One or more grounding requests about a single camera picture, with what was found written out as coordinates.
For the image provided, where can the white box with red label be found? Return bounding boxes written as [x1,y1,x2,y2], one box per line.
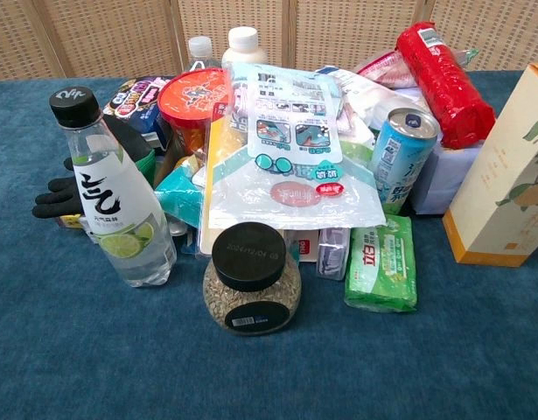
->
[283,228,320,263]

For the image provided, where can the tall cream orange box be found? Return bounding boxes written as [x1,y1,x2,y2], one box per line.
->
[442,61,538,268]

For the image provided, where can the white teal wipes pouch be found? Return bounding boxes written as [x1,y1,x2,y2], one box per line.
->
[206,62,388,230]

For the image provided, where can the yellow flat package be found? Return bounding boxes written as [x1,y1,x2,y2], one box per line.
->
[197,120,248,256]

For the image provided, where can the glass jar of seeds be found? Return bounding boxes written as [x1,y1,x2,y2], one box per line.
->
[202,221,303,337]

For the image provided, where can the teal wet wipe packet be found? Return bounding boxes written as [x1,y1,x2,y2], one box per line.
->
[154,168,207,228]

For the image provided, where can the green soap bar pack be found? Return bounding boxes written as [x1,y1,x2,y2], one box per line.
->
[343,213,418,313]

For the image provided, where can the orange instant noodle cup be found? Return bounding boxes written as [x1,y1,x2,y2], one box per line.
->
[157,67,233,158]

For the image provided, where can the light blue drink can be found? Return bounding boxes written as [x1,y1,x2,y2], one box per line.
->
[367,107,441,216]

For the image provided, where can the lime sparkling water bottle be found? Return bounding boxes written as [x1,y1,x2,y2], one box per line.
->
[48,86,178,289]

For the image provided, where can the milky bottle with cream cap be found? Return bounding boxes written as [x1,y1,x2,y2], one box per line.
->
[220,26,269,71]

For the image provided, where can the clear bottle with white cap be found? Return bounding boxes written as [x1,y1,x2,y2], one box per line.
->
[183,36,223,74]

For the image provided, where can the purple snack bag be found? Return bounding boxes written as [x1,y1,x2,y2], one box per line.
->
[102,75,178,135]

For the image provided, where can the lavender tissue pack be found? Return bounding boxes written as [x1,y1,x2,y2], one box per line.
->
[409,146,484,216]

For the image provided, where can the pink white plastic package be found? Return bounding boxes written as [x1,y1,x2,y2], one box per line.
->
[354,51,417,89]

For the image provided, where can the blue carpet table cover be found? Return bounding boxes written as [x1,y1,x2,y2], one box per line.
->
[0,70,538,420]

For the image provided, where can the black work glove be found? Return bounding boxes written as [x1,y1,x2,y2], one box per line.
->
[31,114,155,221]

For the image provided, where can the red wrapped cylindrical package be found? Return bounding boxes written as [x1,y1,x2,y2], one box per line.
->
[395,21,498,151]

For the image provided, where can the woven rattan folding screen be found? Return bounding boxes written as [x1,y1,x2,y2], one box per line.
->
[0,0,538,81]

